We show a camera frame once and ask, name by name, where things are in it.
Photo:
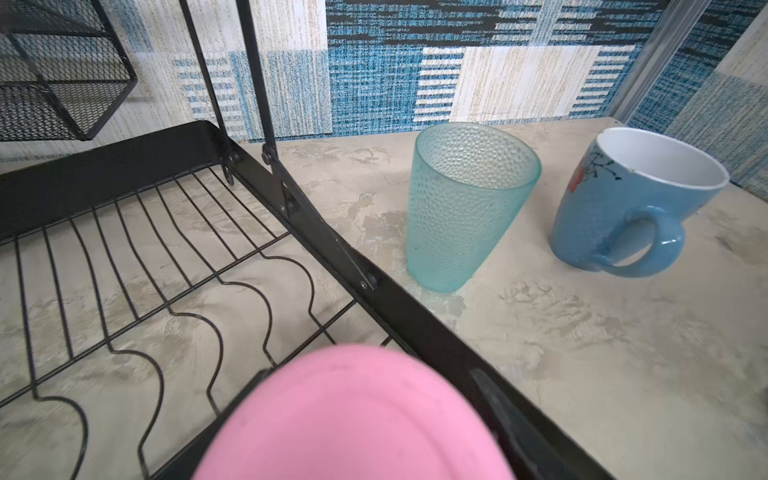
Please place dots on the teal textured plastic cup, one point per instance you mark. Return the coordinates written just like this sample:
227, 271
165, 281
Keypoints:
467, 185

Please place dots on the pink plastic cup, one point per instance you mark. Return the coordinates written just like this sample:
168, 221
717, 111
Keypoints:
354, 412

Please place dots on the blue ceramic mug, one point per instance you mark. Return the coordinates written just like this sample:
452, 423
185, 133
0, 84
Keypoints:
625, 204

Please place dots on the black mesh shelf unit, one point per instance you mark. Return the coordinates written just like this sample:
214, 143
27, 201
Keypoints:
64, 71

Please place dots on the black wire dish rack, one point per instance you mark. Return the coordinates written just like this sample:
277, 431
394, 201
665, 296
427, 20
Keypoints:
150, 285

